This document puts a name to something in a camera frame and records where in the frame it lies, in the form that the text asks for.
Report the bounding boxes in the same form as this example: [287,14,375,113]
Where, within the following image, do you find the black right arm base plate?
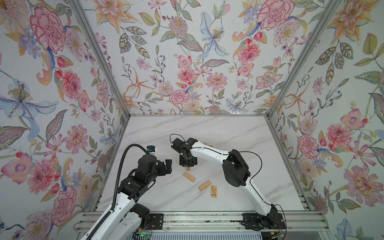
[241,213,286,231]

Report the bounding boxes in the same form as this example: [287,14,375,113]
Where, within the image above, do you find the printed wood block lower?
[211,186,218,198]

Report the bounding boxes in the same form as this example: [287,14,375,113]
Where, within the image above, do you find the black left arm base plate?
[131,213,164,231]

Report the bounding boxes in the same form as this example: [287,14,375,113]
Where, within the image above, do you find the aluminium corner post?
[265,1,339,120]
[69,0,131,119]

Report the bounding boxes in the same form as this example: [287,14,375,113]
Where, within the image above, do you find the aluminium corner post left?
[69,0,131,119]

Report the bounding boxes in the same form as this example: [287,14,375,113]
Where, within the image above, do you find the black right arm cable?
[169,133,289,240]

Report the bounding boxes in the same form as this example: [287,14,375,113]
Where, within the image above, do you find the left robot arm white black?
[82,154,172,240]

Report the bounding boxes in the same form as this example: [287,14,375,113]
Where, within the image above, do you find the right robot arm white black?
[171,138,287,231]

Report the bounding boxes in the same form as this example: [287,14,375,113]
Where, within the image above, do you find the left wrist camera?
[147,145,157,157]

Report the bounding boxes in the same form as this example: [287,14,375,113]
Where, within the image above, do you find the aluminium front rail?
[75,211,333,240]

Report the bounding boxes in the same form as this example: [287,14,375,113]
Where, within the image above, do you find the aluminium corner post right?
[265,1,339,120]

